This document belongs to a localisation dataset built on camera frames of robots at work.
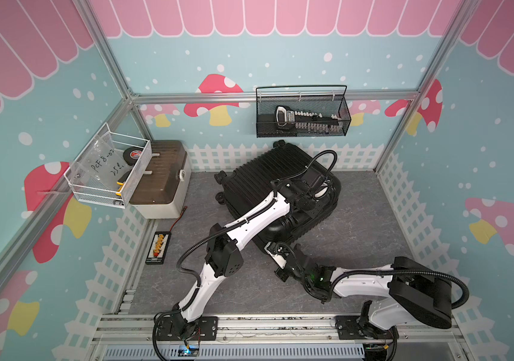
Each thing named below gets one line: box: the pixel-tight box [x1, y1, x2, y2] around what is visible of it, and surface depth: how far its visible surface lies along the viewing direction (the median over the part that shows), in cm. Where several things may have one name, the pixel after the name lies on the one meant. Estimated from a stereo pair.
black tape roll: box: [123, 145, 144, 166], surface depth 81 cm
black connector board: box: [145, 230, 173, 265], surface depth 95 cm
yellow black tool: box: [114, 179, 126, 197], surface depth 65 cm
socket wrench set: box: [275, 105, 342, 134], surface depth 91 cm
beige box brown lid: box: [128, 139, 192, 219], surface depth 101 cm
